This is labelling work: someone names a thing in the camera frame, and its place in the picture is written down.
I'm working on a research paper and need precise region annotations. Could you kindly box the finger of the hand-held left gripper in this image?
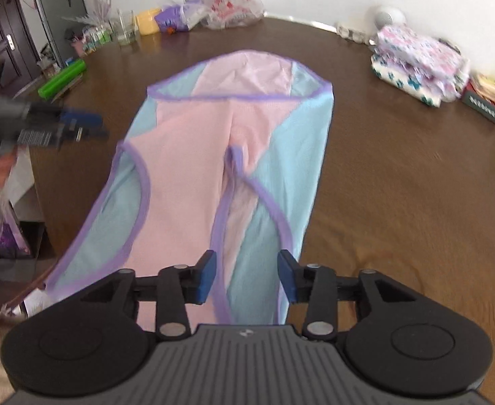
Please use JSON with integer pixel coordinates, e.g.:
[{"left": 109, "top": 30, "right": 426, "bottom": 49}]
[{"left": 58, "top": 107, "right": 110, "bottom": 143}]

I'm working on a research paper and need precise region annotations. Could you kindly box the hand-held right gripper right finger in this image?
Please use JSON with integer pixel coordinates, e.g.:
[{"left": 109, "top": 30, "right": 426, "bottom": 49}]
[{"left": 278, "top": 250, "right": 420, "bottom": 342}]

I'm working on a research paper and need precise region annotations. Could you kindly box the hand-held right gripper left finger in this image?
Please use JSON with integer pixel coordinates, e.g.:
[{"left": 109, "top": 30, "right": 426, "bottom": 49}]
[{"left": 78, "top": 250, "right": 216, "bottom": 342}]

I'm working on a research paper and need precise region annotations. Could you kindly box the pink blue purple-trimmed garment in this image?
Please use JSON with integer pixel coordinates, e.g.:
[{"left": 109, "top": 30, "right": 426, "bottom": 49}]
[{"left": 0, "top": 49, "right": 337, "bottom": 334}]

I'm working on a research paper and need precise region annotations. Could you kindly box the green roll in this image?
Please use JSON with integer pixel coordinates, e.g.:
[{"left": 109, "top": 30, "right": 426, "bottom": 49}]
[{"left": 37, "top": 59, "right": 87, "bottom": 100}]

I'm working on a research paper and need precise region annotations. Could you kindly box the dark brown door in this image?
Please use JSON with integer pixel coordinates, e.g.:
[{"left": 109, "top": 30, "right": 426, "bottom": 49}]
[{"left": 0, "top": 0, "right": 41, "bottom": 93}]

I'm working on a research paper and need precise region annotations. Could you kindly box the group of small green bottles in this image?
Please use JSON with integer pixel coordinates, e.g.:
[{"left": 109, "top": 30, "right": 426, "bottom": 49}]
[{"left": 80, "top": 24, "right": 114, "bottom": 55}]

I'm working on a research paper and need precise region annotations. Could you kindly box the clear glass cup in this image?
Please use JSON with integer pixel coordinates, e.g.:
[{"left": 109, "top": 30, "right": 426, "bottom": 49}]
[{"left": 114, "top": 8, "right": 140, "bottom": 47}]

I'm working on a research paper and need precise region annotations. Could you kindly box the silver artificial plant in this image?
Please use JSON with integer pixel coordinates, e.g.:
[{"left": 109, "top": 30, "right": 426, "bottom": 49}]
[{"left": 61, "top": 0, "right": 115, "bottom": 30}]

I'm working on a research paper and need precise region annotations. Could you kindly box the yellow block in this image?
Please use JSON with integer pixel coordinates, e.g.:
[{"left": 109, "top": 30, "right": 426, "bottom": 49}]
[{"left": 135, "top": 7, "right": 164, "bottom": 36}]

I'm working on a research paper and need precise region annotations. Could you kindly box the purple packet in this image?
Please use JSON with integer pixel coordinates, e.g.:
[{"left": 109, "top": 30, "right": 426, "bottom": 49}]
[{"left": 155, "top": 0, "right": 202, "bottom": 34}]

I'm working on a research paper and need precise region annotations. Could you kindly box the cardboard box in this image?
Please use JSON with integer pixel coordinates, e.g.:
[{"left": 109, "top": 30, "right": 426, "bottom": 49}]
[{"left": 0, "top": 219, "right": 58, "bottom": 308}]

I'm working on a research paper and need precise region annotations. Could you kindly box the clear plastic bag red print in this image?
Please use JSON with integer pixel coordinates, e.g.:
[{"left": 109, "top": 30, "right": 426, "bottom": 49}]
[{"left": 203, "top": 0, "right": 265, "bottom": 30}]

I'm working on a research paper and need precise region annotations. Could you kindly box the folded white teal-print cloth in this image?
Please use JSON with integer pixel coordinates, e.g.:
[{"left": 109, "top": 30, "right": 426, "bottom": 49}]
[{"left": 370, "top": 53, "right": 463, "bottom": 108}]

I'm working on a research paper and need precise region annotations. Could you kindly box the clear glass ornament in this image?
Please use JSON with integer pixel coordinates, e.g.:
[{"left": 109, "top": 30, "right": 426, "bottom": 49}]
[{"left": 335, "top": 21, "right": 377, "bottom": 45}]

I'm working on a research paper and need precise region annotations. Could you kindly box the dark patterned box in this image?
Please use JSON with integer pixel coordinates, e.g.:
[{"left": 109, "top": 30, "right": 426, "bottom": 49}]
[{"left": 461, "top": 82, "right": 495, "bottom": 125}]

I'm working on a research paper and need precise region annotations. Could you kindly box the yellowish packets stack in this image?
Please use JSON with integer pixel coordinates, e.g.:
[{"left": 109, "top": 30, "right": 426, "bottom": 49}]
[{"left": 471, "top": 73, "right": 495, "bottom": 100}]

